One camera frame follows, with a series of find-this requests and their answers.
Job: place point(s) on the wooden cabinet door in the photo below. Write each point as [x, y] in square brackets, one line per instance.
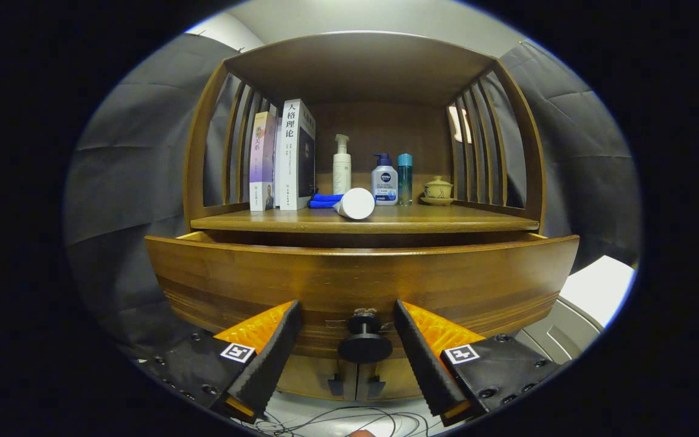
[307, 379]
[395, 382]

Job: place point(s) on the black backdrop cloth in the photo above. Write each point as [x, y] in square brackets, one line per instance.
[137, 182]

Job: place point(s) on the grey curved object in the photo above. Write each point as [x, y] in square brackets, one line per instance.
[559, 334]

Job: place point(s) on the white tube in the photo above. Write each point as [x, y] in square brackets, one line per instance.
[357, 204]

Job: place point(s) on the white pump bottle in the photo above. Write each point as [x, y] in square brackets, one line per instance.
[341, 173]

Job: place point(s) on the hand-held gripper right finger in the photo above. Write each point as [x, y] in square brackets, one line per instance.
[425, 364]

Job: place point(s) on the purple book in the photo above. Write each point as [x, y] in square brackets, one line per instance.
[261, 164]

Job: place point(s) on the black drawer knob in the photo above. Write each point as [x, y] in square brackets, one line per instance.
[364, 347]

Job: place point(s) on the white bottle with blue cap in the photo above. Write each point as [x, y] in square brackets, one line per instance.
[384, 185]

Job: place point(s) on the wooden cabinet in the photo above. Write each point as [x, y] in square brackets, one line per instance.
[361, 67]

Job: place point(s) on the beige lidded teacup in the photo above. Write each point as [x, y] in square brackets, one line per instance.
[437, 191]

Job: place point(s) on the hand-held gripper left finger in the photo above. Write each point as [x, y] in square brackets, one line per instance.
[270, 364]

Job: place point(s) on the wooden drawer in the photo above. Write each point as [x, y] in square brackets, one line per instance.
[355, 279]

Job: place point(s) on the white flat board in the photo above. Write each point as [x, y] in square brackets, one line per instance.
[598, 288]

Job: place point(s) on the thick white book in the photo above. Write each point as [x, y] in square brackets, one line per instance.
[289, 164]

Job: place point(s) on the blue folded cloth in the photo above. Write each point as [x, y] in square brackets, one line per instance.
[322, 201]

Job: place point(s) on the teal bottle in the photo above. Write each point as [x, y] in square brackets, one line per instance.
[405, 182]

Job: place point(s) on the wooden countertop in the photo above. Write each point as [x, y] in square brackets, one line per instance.
[446, 217]

